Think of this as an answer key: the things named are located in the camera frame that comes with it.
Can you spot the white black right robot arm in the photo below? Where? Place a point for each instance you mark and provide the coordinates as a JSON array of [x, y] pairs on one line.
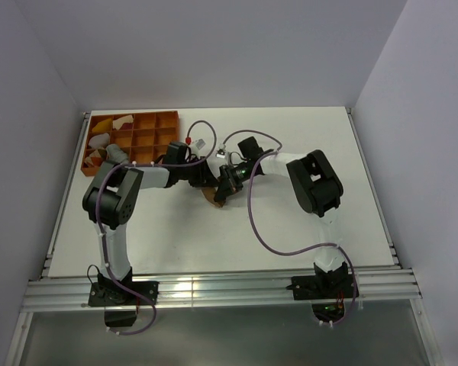
[[315, 184]]

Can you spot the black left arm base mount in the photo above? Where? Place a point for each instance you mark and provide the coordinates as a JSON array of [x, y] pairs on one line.
[[121, 307]]

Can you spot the orange wooden compartment tray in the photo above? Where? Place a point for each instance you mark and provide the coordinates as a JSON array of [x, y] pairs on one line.
[[151, 134]]

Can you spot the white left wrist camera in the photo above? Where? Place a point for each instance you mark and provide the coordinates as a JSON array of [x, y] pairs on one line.
[[198, 144]]

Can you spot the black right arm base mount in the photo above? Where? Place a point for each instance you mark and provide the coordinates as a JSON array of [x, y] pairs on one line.
[[334, 286]]

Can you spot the yellow rolled sock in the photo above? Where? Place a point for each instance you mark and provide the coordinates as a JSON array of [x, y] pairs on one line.
[[103, 126]]

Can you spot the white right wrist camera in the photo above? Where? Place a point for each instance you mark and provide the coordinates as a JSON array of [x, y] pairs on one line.
[[222, 152]]

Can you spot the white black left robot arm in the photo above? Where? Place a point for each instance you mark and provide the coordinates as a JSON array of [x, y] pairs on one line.
[[111, 197]]

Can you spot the orange white rolled sock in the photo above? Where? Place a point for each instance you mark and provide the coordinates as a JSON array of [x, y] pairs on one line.
[[95, 158]]

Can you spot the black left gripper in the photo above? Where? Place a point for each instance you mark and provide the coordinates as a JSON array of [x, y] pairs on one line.
[[205, 178]]

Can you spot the grey sock with black stripes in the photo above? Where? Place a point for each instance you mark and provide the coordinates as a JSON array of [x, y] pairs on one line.
[[116, 154]]

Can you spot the white maroon rolled sock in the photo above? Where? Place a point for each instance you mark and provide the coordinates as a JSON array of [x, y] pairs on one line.
[[124, 122]]

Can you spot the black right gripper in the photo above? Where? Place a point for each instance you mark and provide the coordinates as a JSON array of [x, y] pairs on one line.
[[227, 188]]

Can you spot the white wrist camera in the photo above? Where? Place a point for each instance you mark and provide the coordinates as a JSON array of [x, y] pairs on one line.
[[198, 144], [222, 152]]

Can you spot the aluminium table edge rail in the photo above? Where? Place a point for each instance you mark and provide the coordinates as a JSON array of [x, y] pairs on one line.
[[373, 189]]

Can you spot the brown striped sock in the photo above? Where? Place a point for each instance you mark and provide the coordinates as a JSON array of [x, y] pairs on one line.
[[211, 196]]

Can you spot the aluminium front frame rail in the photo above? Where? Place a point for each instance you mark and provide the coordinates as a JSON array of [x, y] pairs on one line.
[[218, 290]]

